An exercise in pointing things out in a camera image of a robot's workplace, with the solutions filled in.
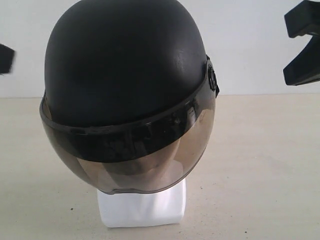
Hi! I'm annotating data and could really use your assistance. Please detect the black helmet with visor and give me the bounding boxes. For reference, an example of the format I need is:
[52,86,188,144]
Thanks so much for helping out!
[39,0,219,195]

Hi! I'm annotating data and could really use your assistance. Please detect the white mannequin head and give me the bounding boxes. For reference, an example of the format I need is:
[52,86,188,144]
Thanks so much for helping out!
[96,159,187,222]

